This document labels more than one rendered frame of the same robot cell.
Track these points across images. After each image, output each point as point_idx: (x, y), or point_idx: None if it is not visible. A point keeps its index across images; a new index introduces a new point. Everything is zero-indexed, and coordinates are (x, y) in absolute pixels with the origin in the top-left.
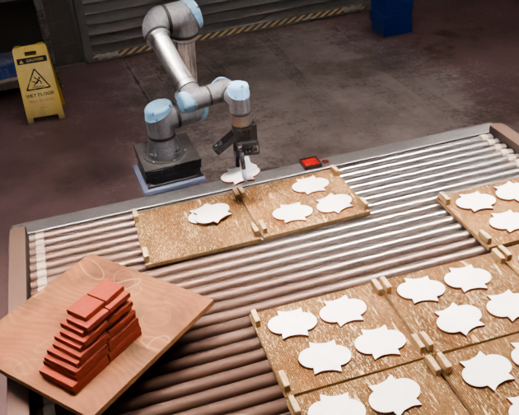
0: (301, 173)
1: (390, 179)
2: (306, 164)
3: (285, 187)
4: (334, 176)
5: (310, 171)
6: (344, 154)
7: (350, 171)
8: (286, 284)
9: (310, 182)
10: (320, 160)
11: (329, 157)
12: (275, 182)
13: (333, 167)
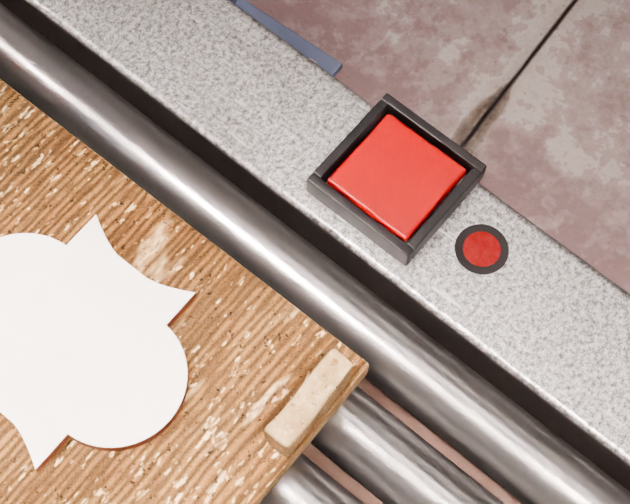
0: (266, 182)
1: None
2: (355, 168)
3: None
4: (262, 423)
5: (315, 223)
6: None
7: (425, 480)
8: None
9: (93, 319)
10: (485, 213)
11: (545, 246)
12: (29, 112)
13: (306, 382)
